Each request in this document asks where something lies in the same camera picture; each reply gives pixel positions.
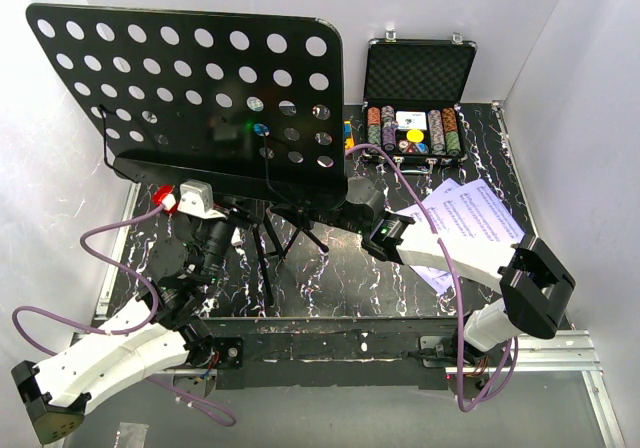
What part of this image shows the sheet music page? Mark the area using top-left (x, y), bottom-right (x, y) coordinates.
top-left (423, 179), bottom-right (525, 243)
top-left (398, 199), bottom-right (462, 295)

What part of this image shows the playing card deck box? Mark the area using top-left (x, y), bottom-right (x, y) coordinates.
top-left (396, 111), bottom-right (428, 131)

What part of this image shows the black poker chip case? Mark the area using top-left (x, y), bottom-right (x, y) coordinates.
top-left (360, 33), bottom-right (477, 167)

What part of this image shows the yellow dealer chip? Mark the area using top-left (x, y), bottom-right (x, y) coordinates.
top-left (406, 129), bottom-right (424, 143)

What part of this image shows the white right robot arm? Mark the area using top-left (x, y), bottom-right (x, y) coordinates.
top-left (316, 178), bottom-right (575, 366)

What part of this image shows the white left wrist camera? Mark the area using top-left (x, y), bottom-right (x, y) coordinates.
top-left (177, 180), bottom-right (227, 220)

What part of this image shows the yellow blue brick frame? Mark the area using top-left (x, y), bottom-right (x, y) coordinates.
top-left (343, 120), bottom-right (355, 150)

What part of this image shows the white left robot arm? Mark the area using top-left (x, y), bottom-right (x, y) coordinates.
top-left (11, 215), bottom-right (243, 444)

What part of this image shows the black tripod music stand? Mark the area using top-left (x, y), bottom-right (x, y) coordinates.
top-left (25, 2), bottom-right (349, 307)

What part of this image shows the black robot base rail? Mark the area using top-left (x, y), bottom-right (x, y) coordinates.
top-left (192, 317), bottom-right (457, 390)

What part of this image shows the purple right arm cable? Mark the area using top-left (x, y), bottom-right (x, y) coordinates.
top-left (344, 143), bottom-right (519, 413)

